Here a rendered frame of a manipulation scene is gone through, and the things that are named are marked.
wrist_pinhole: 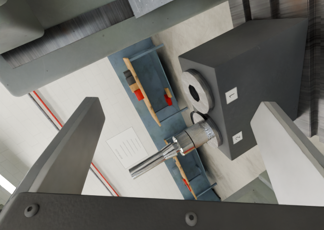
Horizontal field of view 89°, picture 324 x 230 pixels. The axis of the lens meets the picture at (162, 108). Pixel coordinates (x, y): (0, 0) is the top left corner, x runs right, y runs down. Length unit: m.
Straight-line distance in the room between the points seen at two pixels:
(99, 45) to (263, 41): 0.49
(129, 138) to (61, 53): 4.56
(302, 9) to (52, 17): 0.61
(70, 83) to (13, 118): 1.51
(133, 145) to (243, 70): 5.03
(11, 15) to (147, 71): 4.29
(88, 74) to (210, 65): 4.31
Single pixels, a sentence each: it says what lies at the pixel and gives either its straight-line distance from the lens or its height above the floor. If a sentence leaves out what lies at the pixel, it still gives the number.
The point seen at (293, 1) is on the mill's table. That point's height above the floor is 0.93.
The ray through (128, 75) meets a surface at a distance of 4.04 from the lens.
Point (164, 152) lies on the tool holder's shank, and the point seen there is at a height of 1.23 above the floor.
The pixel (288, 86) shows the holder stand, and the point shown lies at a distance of 0.40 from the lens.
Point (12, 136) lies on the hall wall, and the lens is 5.34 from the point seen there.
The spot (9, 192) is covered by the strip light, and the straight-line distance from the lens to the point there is 4.98.
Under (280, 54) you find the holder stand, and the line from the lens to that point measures 0.35.
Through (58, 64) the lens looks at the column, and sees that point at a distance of 0.65.
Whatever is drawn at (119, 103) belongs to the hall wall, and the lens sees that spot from 4.66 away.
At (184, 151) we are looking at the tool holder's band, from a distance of 0.35.
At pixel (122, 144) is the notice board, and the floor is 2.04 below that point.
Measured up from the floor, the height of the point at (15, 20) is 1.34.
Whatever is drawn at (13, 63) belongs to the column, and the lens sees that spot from 0.68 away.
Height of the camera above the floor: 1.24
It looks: 9 degrees down
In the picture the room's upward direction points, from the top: 119 degrees counter-clockwise
